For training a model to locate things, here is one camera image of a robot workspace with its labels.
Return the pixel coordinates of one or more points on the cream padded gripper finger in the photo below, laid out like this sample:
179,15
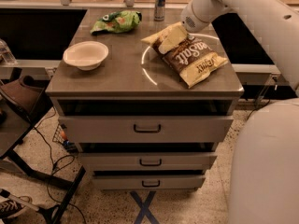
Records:
171,36

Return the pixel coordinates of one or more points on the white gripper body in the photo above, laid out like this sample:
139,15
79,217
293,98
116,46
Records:
193,19

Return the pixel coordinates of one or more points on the brown yellow chip bag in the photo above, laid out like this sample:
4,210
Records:
193,59

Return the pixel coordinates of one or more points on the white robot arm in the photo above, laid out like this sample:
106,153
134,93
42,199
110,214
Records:
264,184

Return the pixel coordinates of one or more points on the green chip bag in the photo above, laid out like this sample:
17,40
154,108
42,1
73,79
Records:
117,22

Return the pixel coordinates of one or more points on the white paper bowl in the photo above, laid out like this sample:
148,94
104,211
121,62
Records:
86,55

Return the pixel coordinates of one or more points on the silver blue drink can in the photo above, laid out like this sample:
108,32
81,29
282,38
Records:
159,10

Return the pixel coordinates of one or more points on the top grey drawer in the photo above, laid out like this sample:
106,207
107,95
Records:
145,129

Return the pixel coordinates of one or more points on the grey drawer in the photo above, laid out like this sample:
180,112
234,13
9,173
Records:
134,182
147,161
145,129

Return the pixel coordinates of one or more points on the middle grey drawer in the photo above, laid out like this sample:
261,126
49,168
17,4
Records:
147,161

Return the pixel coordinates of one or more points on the brown office chair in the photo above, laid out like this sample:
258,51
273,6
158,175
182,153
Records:
27,98

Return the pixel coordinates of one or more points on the bottom grey drawer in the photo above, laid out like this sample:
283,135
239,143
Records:
134,182

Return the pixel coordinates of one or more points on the clear plastic water bottle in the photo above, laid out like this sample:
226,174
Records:
6,53

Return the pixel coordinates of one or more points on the blue tape cross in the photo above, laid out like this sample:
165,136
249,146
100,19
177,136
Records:
144,206

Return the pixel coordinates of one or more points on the black table leg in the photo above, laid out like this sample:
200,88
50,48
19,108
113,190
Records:
51,215

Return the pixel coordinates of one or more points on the black sneaker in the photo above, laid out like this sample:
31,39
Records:
11,209

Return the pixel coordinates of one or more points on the wire basket with items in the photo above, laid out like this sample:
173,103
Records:
60,138

